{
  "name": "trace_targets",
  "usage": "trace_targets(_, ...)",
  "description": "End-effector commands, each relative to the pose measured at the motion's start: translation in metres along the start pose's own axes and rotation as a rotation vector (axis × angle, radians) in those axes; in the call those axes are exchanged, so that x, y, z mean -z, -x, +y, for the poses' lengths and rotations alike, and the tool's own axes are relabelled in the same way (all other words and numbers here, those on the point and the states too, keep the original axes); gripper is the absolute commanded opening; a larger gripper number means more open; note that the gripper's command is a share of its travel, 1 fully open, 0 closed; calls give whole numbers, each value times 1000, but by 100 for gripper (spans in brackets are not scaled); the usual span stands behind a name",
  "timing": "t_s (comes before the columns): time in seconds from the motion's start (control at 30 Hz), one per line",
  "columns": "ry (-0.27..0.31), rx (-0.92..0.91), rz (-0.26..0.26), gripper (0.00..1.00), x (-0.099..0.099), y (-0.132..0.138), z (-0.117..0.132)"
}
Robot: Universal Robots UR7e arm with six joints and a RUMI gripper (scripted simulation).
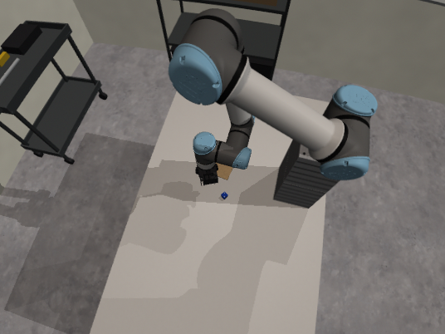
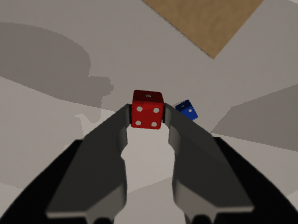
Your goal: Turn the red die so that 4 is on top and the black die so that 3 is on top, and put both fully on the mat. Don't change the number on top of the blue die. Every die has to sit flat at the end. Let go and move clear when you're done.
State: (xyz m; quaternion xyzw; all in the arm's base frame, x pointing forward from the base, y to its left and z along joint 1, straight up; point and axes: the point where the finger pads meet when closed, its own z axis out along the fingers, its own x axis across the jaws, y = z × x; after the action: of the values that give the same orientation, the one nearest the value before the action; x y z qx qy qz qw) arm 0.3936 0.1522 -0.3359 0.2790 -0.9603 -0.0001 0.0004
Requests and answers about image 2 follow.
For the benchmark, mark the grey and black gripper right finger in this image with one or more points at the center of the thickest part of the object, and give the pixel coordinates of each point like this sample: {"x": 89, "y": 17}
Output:
{"x": 211, "y": 178}

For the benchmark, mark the blue die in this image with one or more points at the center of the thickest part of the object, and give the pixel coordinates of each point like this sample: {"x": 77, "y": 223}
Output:
{"x": 187, "y": 109}

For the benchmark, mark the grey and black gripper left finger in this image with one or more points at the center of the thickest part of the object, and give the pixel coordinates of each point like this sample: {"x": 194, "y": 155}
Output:
{"x": 85, "y": 182}

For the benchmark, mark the red die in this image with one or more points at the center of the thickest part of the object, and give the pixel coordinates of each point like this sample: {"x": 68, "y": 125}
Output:
{"x": 147, "y": 109}

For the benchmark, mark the tan flat mat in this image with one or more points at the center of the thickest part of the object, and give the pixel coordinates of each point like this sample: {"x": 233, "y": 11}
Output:
{"x": 210, "y": 24}

